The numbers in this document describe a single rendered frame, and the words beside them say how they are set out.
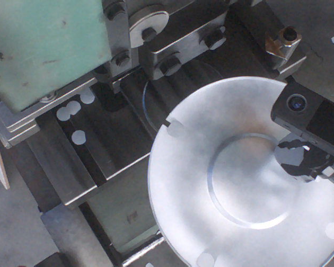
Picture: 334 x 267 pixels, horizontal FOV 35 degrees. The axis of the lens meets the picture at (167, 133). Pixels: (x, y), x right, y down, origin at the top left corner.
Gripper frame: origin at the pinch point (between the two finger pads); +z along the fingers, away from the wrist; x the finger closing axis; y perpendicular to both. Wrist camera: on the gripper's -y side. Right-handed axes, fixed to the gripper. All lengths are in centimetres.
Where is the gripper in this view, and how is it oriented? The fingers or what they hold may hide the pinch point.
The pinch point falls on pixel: (278, 147)
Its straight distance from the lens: 72.0
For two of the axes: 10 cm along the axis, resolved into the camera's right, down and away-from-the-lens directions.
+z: -3.6, 0.3, 9.3
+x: 5.1, -8.3, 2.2
